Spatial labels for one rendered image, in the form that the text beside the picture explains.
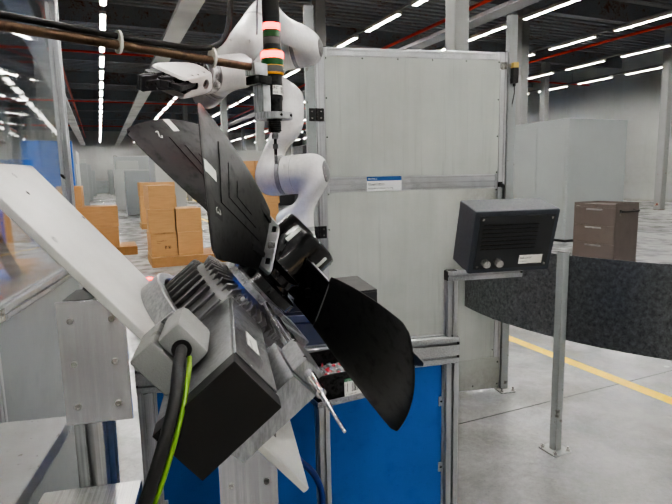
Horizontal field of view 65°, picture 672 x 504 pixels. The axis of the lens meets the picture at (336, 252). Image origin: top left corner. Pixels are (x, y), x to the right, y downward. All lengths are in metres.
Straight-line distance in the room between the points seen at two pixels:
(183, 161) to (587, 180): 10.24
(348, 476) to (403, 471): 0.17
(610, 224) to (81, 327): 7.12
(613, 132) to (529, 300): 8.85
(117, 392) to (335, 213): 2.13
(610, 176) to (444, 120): 8.51
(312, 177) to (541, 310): 1.53
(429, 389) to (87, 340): 1.03
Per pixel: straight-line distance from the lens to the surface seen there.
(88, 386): 0.95
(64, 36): 0.87
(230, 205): 0.72
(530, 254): 1.64
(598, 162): 11.17
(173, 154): 1.01
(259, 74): 1.03
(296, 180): 1.61
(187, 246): 8.55
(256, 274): 0.91
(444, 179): 3.10
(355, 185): 2.93
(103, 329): 0.92
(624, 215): 7.72
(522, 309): 2.83
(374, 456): 1.68
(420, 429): 1.69
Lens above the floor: 1.34
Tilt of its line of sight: 8 degrees down
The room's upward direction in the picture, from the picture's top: 1 degrees counter-clockwise
